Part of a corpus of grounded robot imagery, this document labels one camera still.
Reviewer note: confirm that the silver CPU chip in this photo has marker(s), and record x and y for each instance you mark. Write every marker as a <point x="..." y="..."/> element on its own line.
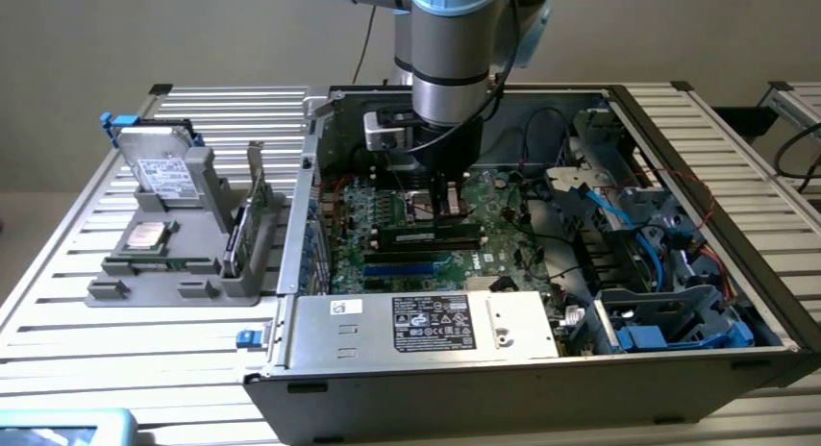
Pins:
<point x="145" y="238"/>

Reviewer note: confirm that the black open PC case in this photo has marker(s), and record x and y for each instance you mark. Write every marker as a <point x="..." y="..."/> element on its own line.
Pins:
<point x="513" y="398"/>

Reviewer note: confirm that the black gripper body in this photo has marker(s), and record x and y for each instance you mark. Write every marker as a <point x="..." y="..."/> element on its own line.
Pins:
<point x="457" y="145"/>

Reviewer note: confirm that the silver hard disk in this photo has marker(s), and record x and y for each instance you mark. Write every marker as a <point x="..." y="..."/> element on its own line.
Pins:
<point x="161" y="169"/>

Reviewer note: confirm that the green graphics card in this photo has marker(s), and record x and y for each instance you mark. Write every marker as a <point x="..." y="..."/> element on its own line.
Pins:
<point x="252" y="210"/>

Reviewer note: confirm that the grey metal drive cage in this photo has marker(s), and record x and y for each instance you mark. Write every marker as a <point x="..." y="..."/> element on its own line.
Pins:
<point x="616" y="177"/>

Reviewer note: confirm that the teal plastic device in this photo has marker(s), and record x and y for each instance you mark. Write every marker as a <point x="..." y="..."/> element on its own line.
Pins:
<point x="71" y="427"/>

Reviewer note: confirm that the grey parts rack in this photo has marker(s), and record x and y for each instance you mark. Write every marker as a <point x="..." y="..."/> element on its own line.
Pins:
<point x="161" y="287"/>

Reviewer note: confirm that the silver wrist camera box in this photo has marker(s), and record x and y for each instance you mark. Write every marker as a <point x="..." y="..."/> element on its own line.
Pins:
<point x="384" y="131"/>

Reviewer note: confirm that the green motherboard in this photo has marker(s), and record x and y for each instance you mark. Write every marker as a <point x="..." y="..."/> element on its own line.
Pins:
<point x="501" y="244"/>

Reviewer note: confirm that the blue expansion slot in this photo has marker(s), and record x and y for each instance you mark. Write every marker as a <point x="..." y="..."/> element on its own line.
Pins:
<point x="404" y="270"/>

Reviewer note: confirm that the blue plastic disk bracket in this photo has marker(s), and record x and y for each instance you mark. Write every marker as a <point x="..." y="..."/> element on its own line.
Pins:
<point x="120" y="121"/>

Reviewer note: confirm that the blue plastic clip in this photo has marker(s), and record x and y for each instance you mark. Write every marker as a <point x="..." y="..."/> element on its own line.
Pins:
<point x="249" y="339"/>

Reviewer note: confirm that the silver power supply unit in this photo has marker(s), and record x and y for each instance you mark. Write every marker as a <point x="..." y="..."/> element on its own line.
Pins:
<point x="385" y="330"/>

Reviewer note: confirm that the green RAM stick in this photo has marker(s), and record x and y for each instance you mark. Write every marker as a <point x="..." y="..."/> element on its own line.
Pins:
<point x="161" y="264"/>

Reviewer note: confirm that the grey slatted side table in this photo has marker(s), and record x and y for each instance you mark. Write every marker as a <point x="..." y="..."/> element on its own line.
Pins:
<point x="796" y="105"/>

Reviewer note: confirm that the grey blue disk bay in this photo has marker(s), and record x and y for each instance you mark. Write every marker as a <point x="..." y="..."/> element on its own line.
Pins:
<point x="667" y="321"/>

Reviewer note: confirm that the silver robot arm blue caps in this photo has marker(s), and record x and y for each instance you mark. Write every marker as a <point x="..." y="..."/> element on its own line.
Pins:
<point x="449" y="47"/>

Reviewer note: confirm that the black RAM module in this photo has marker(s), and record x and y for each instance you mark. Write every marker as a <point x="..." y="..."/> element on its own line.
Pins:
<point x="411" y="237"/>

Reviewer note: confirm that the CPU socket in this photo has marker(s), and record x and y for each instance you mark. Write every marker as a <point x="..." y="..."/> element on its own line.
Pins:
<point x="417" y="206"/>

